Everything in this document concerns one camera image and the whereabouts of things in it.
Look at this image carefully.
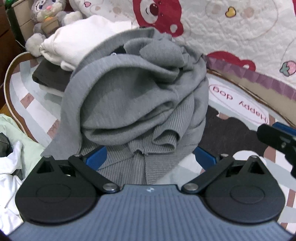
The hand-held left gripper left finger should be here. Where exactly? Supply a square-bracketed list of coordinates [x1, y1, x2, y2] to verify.
[35, 146, 121, 194]

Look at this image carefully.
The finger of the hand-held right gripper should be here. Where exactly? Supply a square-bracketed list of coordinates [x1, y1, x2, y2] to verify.
[257, 122, 296, 179]

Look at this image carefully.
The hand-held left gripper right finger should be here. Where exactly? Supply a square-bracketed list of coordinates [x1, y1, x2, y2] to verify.
[181, 146, 266, 194]

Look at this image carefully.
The grey knit sweater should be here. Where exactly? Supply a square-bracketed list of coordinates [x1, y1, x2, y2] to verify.
[40, 27, 210, 186]

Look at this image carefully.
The light green cloth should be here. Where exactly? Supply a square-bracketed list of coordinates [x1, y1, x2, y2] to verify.
[0, 115, 47, 163]

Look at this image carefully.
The white crumpled cloth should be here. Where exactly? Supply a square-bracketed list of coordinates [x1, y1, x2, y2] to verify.
[0, 141, 28, 234]

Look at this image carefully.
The dark cloth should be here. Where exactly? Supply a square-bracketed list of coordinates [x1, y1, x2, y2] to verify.
[0, 132, 13, 158]

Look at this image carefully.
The striped printed floor mat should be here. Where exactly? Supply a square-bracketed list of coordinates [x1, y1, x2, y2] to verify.
[3, 52, 296, 232]

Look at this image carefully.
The dark folded garment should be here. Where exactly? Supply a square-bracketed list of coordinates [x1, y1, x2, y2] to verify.
[32, 59, 74, 92]

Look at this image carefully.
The bear-print white quilt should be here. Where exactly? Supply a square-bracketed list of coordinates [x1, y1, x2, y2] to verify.
[69, 0, 296, 102]

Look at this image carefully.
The white folded garment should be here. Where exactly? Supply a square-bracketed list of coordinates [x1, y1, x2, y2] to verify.
[39, 15, 132, 71]

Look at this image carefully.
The wooden cabinet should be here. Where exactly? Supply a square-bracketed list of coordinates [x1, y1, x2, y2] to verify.
[0, 7, 26, 70]

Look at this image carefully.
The grey plush rabbit toy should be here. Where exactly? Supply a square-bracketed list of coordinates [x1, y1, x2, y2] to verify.
[25, 0, 84, 57]

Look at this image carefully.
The beige storage box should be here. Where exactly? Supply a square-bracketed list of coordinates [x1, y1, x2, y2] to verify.
[11, 0, 37, 41]

